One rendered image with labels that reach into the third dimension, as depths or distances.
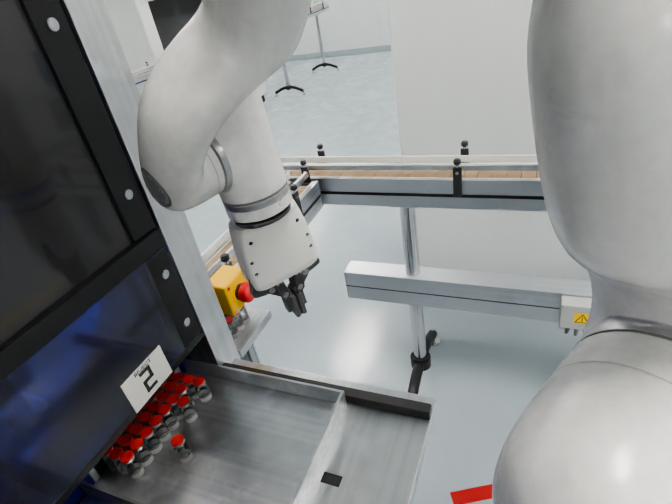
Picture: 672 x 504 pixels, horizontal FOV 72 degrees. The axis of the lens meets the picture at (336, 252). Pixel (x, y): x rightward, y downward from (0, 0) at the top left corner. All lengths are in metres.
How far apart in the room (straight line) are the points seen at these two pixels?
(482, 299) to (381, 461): 0.95
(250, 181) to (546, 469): 0.39
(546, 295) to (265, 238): 1.14
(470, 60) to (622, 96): 1.67
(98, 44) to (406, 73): 1.40
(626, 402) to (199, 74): 0.38
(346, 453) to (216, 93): 0.56
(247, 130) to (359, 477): 0.51
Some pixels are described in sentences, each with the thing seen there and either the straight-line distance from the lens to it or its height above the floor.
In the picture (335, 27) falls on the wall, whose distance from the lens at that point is 9.11.
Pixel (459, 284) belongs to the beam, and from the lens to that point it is 1.58.
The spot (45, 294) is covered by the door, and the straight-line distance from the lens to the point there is 0.66.
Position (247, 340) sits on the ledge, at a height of 0.88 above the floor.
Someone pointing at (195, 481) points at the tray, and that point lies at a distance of 0.81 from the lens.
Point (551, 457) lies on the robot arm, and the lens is 0.29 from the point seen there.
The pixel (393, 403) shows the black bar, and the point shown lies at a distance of 0.79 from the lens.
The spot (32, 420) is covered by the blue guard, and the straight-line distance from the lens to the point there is 0.68.
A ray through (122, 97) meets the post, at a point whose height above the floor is 1.40.
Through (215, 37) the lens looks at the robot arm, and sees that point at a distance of 0.43.
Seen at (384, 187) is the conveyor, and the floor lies 0.91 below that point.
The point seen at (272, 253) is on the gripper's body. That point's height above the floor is 1.21.
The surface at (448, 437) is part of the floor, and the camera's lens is 1.85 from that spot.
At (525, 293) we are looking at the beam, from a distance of 1.57.
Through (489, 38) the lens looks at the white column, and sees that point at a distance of 1.86.
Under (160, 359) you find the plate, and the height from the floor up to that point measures 1.03.
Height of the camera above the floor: 1.51
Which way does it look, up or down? 32 degrees down
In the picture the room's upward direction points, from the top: 11 degrees counter-clockwise
